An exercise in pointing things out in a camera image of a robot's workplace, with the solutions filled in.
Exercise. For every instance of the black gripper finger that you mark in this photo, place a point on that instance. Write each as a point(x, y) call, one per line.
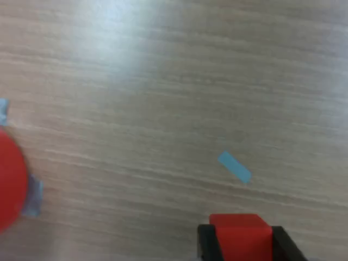
point(286, 244)
point(210, 244)

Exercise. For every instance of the red cube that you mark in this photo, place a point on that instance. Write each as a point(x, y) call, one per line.
point(242, 236)

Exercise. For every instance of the round blue tape marker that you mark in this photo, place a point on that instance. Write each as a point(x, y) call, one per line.
point(234, 166)

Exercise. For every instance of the blue tape strip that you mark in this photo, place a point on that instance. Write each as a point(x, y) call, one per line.
point(3, 111)
point(34, 195)

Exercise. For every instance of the red plastic cup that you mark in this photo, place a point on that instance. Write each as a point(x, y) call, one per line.
point(11, 179)

